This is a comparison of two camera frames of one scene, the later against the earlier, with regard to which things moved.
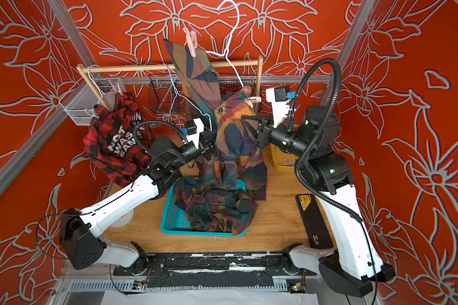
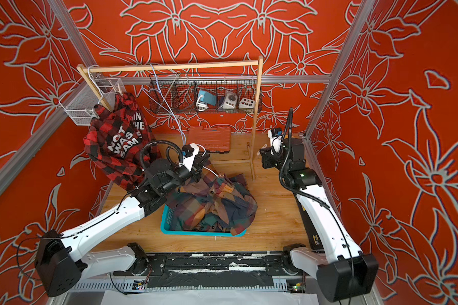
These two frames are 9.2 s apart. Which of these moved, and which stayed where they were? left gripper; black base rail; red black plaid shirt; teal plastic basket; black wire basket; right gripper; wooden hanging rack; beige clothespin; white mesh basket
Moved: right gripper; left gripper
Stayed: wooden hanging rack; black base rail; black wire basket; beige clothespin; white mesh basket; red black plaid shirt; teal plastic basket
